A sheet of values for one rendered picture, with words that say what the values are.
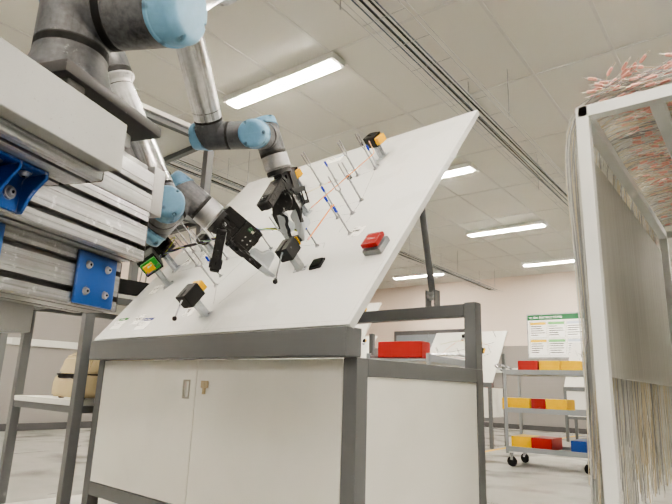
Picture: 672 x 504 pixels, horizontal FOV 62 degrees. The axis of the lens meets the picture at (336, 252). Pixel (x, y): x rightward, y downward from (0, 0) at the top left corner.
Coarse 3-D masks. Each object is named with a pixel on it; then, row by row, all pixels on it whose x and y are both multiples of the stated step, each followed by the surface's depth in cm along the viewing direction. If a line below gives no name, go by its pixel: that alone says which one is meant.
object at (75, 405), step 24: (168, 120) 240; (168, 144) 265; (48, 312) 247; (120, 312) 260; (24, 336) 236; (24, 360) 235; (24, 384) 234; (72, 384) 198; (48, 408) 208; (72, 408) 194; (72, 432) 193; (72, 456) 192; (0, 480) 222; (72, 480) 191
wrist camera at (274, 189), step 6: (276, 180) 157; (282, 180) 156; (270, 186) 156; (276, 186) 154; (282, 186) 156; (264, 192) 155; (270, 192) 153; (276, 192) 153; (264, 198) 151; (270, 198) 151; (276, 198) 153; (258, 204) 151; (264, 204) 150; (270, 204) 150; (264, 210) 152
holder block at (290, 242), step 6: (282, 240) 157; (288, 240) 155; (294, 240) 155; (282, 246) 154; (288, 246) 152; (294, 246) 154; (276, 252) 153; (288, 252) 151; (294, 252) 154; (282, 258) 154; (288, 258) 153
